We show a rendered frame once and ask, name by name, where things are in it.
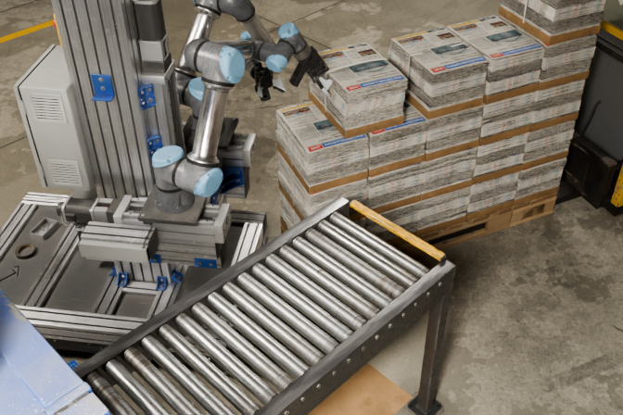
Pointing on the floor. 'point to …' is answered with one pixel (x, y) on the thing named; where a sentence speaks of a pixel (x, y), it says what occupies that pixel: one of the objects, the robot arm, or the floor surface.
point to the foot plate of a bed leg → (422, 409)
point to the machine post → (78, 403)
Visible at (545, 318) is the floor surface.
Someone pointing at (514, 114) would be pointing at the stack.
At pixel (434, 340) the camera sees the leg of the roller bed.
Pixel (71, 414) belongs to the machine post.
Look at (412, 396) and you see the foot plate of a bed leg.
